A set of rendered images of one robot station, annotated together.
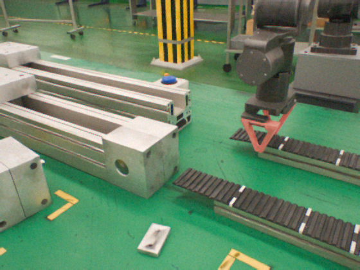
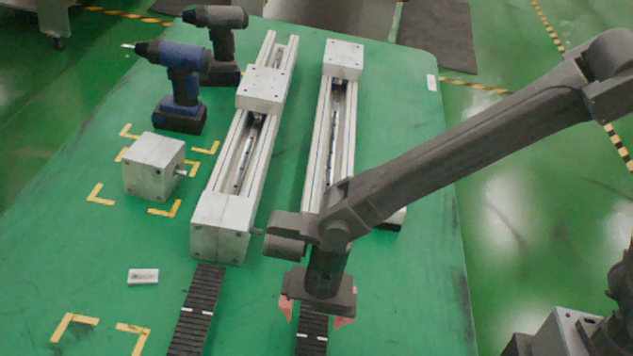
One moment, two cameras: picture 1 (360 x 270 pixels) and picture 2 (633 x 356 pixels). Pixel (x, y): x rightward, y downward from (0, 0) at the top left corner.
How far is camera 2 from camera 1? 0.75 m
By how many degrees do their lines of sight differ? 45
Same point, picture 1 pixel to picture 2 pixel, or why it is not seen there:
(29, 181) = (153, 179)
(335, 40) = (602, 339)
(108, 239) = (137, 250)
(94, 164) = not seen: hidden behind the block
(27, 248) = (117, 213)
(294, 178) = not seen: outside the picture
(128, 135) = (214, 203)
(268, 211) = (181, 336)
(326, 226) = not seen: outside the picture
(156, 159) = (207, 237)
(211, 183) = (207, 289)
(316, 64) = (556, 342)
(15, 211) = (138, 188)
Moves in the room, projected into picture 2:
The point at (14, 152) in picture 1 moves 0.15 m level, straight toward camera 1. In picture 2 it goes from (163, 154) to (105, 192)
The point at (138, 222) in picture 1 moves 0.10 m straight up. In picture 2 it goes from (160, 261) to (158, 222)
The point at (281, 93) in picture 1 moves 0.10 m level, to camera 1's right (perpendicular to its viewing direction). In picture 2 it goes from (311, 287) to (344, 339)
